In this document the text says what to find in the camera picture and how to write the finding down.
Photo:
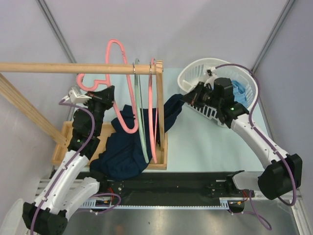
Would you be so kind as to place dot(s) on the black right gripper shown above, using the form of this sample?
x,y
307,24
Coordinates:
x,y
193,96

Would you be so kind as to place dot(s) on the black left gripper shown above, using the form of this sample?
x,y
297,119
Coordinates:
x,y
105,97

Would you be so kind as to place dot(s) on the pale green hanger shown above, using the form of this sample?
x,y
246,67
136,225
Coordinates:
x,y
140,118

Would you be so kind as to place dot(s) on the light blue shorts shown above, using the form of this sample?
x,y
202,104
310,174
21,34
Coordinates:
x,y
239,92

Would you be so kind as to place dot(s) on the navy blue shorts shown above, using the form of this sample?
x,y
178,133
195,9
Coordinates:
x,y
123,157

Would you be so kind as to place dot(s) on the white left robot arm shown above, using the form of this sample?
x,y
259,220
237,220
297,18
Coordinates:
x,y
52,209

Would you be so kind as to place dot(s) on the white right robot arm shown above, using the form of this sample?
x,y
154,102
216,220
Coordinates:
x,y
282,171

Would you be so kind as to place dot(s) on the white plastic laundry basket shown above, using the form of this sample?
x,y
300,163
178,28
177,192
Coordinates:
x,y
196,72

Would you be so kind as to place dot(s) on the wooden rack rod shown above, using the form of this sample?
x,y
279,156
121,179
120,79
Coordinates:
x,y
79,68

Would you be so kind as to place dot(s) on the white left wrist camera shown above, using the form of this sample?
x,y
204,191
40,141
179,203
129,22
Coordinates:
x,y
75,96

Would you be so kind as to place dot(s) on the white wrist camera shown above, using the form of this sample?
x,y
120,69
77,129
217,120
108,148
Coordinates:
x,y
211,76
75,96

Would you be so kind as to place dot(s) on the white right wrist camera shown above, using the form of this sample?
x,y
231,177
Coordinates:
x,y
211,76

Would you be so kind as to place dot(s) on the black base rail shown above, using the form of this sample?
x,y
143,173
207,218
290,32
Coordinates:
x,y
175,190

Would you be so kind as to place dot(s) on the wooden rack left post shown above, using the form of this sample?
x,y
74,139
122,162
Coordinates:
x,y
16,98

